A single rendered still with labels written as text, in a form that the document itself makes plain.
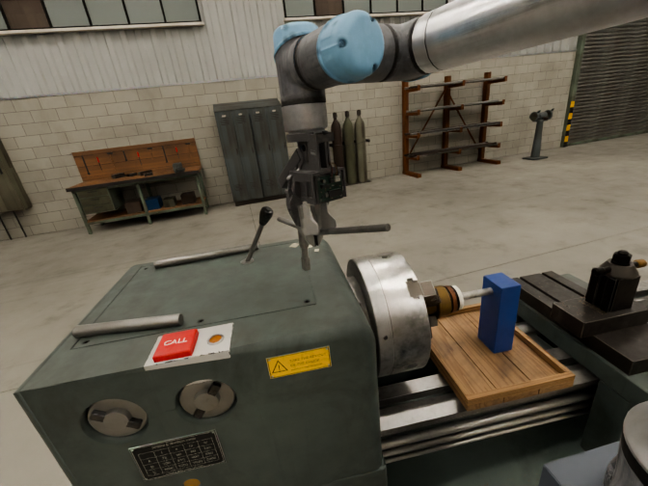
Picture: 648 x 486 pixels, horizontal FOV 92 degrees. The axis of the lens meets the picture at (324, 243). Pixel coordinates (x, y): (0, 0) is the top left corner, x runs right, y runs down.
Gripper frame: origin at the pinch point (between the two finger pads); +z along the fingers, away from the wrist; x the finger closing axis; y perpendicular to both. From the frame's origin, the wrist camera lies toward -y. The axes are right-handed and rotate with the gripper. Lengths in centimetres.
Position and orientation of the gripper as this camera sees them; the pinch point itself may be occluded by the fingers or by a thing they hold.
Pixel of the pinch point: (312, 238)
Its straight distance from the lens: 62.6
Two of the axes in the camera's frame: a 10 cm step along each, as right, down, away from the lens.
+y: 6.0, 2.2, -7.7
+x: 8.0, -2.8, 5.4
